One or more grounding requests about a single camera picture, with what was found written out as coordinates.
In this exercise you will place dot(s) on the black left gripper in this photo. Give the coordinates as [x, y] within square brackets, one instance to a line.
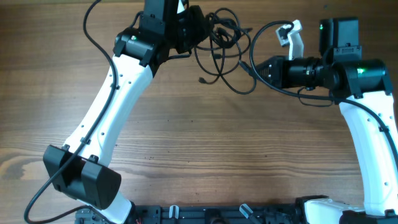
[203, 27]

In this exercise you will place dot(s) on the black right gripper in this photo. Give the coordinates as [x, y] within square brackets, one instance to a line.
[280, 68]

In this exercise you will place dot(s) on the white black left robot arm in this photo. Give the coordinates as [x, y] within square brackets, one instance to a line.
[80, 168]

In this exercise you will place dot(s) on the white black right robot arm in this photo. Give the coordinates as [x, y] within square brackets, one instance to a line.
[363, 91]

